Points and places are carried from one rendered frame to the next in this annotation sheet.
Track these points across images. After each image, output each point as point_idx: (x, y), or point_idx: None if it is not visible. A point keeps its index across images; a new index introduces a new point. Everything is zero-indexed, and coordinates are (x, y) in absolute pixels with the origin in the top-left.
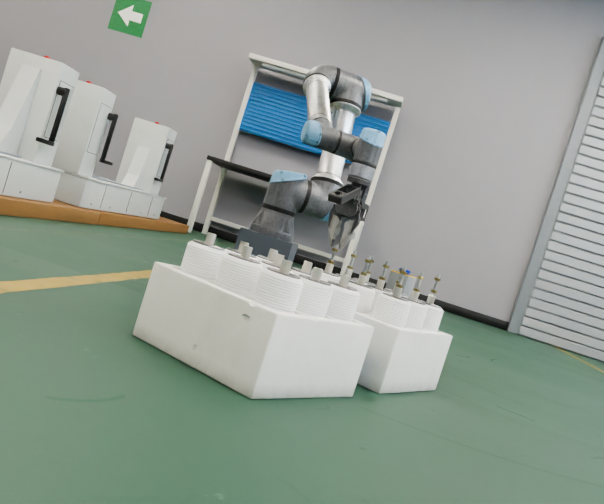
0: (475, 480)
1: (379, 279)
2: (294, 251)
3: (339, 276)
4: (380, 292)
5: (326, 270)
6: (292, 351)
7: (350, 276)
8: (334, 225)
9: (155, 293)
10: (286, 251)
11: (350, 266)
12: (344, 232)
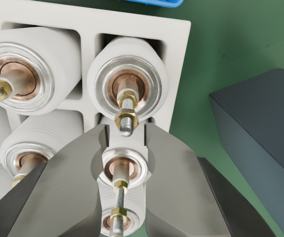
0: None
1: (24, 174)
2: None
3: (95, 96)
4: (9, 138)
5: (129, 82)
6: None
7: (113, 172)
8: (169, 169)
9: None
10: None
11: (117, 185)
12: (87, 157)
